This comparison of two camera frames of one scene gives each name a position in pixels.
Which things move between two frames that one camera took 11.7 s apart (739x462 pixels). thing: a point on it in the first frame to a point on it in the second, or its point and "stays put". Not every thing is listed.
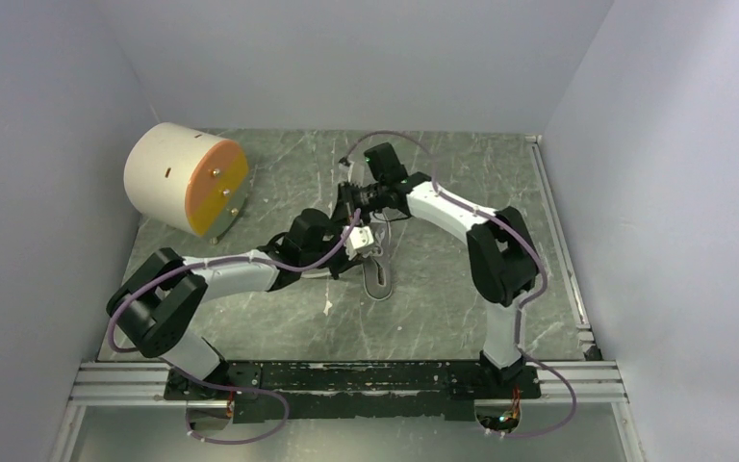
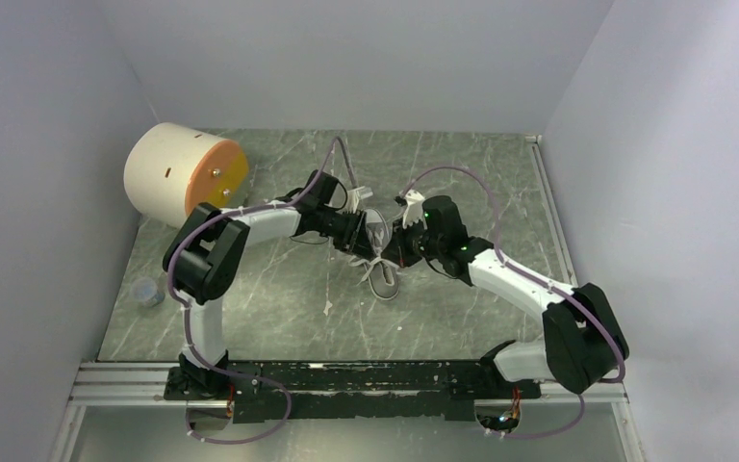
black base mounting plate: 439,391 stays put
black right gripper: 345,195 to 396,249
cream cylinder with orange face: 186,179 stays put
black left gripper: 345,263 to 354,239
